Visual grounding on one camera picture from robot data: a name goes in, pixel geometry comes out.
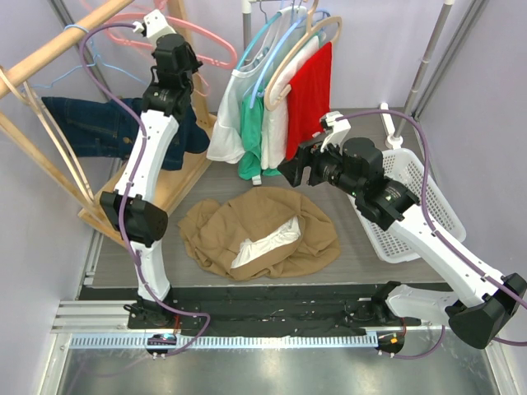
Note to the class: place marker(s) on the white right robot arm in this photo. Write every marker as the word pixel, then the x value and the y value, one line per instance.
pixel 481 300

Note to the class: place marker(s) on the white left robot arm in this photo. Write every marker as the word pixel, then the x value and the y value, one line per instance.
pixel 154 289

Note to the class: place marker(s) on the metal garment rack pole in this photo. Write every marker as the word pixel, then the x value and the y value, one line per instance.
pixel 426 57

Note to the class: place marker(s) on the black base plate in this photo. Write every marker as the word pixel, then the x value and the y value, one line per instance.
pixel 258 311

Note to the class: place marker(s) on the red hanging shirt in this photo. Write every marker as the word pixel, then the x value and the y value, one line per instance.
pixel 309 98

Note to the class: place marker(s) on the tan cloth garment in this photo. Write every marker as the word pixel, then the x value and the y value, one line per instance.
pixel 266 232

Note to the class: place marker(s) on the beige plastic hanger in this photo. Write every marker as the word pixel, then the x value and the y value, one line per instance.
pixel 272 97

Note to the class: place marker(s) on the white hanging shirt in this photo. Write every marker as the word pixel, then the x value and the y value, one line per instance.
pixel 275 123

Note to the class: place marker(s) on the light blue wire hanger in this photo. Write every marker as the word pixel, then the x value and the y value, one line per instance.
pixel 95 62

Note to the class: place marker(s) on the white long sleeve shirt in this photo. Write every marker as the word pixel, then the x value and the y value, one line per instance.
pixel 225 144

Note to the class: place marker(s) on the teal plastic hanger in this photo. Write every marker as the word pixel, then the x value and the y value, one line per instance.
pixel 249 40

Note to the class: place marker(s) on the blue plastic hanger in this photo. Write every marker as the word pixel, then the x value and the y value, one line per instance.
pixel 292 28

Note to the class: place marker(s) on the wooden rack rail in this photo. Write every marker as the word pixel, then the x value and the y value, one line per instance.
pixel 47 53

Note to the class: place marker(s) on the white rack foot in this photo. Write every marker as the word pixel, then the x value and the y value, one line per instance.
pixel 391 141

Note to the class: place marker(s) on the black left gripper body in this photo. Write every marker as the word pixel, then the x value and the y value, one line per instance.
pixel 193 68

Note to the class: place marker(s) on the pink plastic hanger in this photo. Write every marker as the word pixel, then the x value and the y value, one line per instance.
pixel 210 48

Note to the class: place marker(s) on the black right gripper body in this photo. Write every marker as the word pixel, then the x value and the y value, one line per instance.
pixel 331 167

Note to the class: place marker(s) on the wooden hanger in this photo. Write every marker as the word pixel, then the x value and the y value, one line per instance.
pixel 56 135

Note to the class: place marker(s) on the green hanging shirt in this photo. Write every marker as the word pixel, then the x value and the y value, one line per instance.
pixel 249 166

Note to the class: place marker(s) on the blue denim skirt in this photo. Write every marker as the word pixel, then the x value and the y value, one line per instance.
pixel 106 130

